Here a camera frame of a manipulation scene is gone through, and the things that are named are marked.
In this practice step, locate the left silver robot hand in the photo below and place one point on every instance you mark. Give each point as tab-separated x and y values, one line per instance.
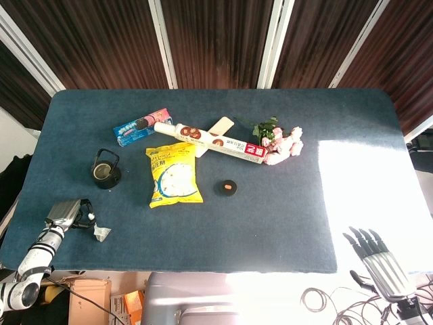
63	211

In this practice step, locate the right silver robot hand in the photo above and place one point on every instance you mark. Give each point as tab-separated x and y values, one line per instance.
384	264

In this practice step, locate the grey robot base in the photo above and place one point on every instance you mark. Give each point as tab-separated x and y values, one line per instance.
189	299

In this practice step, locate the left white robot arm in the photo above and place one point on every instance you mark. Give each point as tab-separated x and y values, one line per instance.
32	262

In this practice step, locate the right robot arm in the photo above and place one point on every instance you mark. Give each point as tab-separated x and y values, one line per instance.
411	313

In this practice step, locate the black cast iron teapot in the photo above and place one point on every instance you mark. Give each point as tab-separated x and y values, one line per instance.
106	170

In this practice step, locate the yellow snack bag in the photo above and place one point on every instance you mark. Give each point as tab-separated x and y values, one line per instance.
175	175

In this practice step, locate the black round lid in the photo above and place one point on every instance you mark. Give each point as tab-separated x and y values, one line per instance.
226	188

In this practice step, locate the brown cardboard box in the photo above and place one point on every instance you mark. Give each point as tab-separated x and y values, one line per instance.
88	301

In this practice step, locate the orange packet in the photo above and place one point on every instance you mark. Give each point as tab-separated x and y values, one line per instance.
133	303

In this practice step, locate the blue Oreo cookie box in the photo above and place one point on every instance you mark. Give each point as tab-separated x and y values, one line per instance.
143	126

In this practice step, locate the dark blue table cloth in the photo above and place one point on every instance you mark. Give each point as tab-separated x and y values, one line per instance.
209	203

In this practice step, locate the pink flower bouquet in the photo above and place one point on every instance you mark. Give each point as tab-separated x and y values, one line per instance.
282	142

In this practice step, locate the long white cookie box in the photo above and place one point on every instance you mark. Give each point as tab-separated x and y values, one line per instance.
209	139

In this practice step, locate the cream rectangular bar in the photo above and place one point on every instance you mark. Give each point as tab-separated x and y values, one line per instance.
216	132

